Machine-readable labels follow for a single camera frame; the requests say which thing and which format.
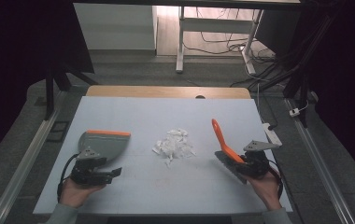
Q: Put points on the pile of white paper scraps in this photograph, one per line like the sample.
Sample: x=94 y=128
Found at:
x=174 y=147

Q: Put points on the grey dustpan with orange edge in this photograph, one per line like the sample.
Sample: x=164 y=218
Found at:
x=107 y=146

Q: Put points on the white desk frame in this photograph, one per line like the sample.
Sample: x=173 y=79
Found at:
x=216 y=25

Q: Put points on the small white adapter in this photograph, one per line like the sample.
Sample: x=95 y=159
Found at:
x=294 y=112

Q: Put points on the person's right hand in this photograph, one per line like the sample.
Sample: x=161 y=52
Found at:
x=266 y=189

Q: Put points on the white cabinet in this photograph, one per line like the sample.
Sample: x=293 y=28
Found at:
x=116 y=28

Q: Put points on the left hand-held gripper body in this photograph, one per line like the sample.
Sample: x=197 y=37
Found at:
x=87 y=169

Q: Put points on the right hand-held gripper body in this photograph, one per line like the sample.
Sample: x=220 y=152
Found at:
x=258 y=161

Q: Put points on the aluminium rail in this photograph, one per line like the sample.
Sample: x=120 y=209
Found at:
x=319 y=161
x=26 y=161

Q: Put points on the black rectangular floor frame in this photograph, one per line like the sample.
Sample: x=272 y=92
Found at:
x=58 y=131

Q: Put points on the black metal stand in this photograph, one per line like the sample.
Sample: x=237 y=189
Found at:
x=300 y=81

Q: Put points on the black tripod stand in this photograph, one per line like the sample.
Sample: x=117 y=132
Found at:
x=50 y=90

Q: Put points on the person's left hand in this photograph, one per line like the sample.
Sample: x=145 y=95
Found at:
x=74 y=194

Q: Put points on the white power strip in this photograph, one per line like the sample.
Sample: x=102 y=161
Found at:
x=272 y=134

